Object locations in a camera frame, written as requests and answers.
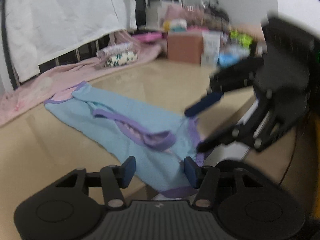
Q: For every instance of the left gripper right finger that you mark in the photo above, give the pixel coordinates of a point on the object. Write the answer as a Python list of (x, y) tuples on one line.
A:
[(204, 179)]

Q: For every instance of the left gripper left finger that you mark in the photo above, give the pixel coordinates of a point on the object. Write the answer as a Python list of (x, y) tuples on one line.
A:
[(113, 178)]

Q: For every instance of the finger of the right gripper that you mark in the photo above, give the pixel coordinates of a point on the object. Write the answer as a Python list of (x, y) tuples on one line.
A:
[(221, 137), (204, 103)]

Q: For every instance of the pink blue purple garment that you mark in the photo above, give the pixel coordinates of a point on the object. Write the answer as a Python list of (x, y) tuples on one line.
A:
[(158, 139)]

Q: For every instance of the yellow white plush toy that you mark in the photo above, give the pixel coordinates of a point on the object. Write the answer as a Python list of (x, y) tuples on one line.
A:
[(176, 25)]

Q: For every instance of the pink plastic case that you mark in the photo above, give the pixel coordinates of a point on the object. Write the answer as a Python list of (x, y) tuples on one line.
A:
[(148, 37)]

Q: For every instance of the stacked white boxes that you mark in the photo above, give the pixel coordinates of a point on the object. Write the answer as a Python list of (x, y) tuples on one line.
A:
[(156, 11)]

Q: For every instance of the folded floral cream cloth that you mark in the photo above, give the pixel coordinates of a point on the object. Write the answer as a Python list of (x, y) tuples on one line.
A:
[(121, 59)]

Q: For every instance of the folded pink patterned cloth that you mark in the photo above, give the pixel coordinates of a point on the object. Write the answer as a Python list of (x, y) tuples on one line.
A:
[(113, 50)]

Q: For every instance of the pink fluffy blanket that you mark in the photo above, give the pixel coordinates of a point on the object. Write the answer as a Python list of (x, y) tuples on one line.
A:
[(62, 77)]

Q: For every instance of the metal bed rail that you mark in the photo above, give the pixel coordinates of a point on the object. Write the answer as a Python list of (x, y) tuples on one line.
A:
[(9, 77)]

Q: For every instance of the white towel on rail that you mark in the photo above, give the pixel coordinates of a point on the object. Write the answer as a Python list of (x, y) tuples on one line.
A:
[(41, 30)]

